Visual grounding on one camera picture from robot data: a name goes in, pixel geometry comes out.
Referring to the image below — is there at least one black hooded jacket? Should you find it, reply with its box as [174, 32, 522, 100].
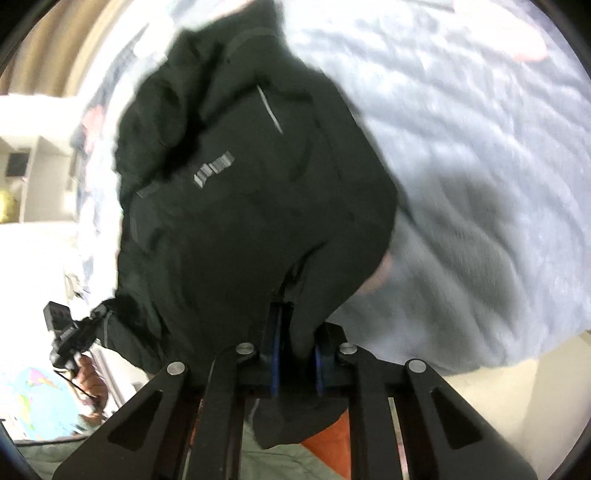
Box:
[98, 0, 400, 451]

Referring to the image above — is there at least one person's left hand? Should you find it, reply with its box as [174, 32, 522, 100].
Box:
[74, 355, 108, 414]

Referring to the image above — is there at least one yellow plush toy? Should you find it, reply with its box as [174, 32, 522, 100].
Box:
[0, 190, 19, 224]

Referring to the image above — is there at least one white bookshelf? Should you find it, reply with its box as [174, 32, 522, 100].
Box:
[1, 137, 78, 223]

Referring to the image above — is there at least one striped window blind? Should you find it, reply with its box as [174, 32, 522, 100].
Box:
[1, 0, 129, 98]

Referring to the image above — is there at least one grey floral bed quilt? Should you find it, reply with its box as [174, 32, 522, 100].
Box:
[68, 0, 591, 377]

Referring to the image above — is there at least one black picture frame on shelf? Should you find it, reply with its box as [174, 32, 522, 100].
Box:
[5, 151, 30, 178]

